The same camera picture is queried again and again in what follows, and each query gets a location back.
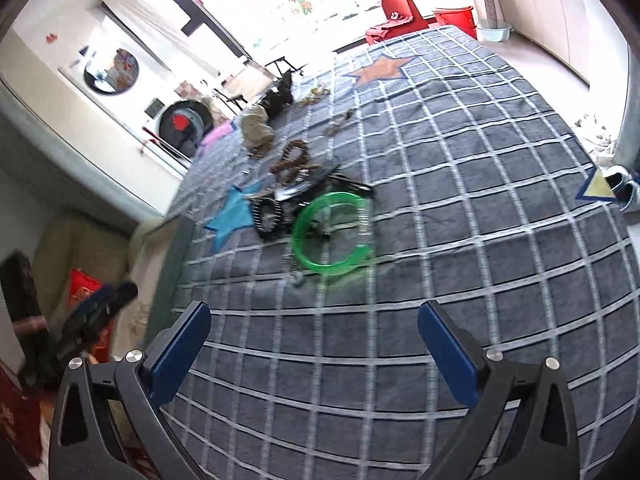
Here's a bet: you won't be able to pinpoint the cream polka-dot scrunchie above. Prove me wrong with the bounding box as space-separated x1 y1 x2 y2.
240 105 276 153

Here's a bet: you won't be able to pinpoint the brown spiral hair tie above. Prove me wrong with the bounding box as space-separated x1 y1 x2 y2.
270 138 311 181

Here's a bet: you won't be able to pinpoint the black spiral hair tie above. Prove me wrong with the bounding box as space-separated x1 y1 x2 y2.
251 196 287 242

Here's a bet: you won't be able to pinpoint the white wardrobe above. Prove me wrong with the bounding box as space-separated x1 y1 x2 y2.
486 0 601 86

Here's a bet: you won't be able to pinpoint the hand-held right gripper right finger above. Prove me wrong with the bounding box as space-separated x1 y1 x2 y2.
417 300 583 480

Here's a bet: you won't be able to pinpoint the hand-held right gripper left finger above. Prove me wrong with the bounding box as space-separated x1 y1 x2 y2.
48 301 221 480

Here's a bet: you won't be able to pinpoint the folding lounge chair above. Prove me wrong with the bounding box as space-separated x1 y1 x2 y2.
215 57 311 112

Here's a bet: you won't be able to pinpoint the green translucent bangle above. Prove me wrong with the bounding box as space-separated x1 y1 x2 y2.
291 191 376 276

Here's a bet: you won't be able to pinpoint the round dark wall decoration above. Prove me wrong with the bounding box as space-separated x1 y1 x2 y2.
82 47 140 96

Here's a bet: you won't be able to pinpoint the black cloth item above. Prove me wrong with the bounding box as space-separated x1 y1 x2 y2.
260 72 297 112

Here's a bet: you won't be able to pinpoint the grey plaid star blanket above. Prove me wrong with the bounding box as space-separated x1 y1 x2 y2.
170 25 633 480

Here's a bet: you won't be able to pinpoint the pale blue basin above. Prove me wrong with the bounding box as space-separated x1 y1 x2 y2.
475 20 513 43

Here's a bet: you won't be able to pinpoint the sheer curtain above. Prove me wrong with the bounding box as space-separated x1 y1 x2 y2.
87 0 251 77

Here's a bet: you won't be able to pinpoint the small gold jewelry piece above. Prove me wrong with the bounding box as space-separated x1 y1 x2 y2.
300 85 331 107

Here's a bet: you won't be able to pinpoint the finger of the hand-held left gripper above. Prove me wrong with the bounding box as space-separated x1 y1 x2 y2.
74 281 140 332

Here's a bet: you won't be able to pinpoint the grey jewelry tray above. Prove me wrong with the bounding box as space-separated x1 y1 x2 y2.
127 215 196 356

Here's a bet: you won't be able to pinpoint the white sneakers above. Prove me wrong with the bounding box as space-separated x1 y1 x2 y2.
601 165 640 212

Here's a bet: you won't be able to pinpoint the red embroidered cushion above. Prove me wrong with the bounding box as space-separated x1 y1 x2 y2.
66 268 117 353

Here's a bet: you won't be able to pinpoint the black silver hair accessory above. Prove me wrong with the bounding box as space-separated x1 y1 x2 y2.
272 164 375 206

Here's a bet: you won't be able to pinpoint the red bucket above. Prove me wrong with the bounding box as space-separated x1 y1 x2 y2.
432 6 475 37

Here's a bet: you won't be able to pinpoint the small brown jewelry piece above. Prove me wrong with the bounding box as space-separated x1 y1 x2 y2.
325 110 357 137

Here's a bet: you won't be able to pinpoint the beige armchair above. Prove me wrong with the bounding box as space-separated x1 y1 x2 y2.
34 210 166 361

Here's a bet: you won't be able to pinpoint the white washing machine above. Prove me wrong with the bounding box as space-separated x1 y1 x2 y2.
144 97 217 162

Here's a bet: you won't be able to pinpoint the red printed bag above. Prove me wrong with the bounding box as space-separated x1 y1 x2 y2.
0 360 44 467

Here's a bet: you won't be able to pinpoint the red chair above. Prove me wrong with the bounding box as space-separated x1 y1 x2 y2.
365 0 431 46

